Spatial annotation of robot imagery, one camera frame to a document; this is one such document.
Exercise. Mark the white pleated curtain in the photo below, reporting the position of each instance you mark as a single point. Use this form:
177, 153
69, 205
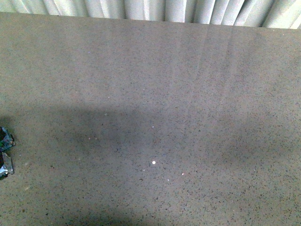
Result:
283, 14

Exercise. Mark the upper push button switch base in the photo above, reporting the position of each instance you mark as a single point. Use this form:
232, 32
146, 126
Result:
6, 139

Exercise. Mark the push button switch base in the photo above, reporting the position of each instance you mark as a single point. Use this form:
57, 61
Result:
6, 166
6, 139

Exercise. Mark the lower push button switch base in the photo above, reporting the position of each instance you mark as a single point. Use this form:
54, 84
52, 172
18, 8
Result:
6, 166

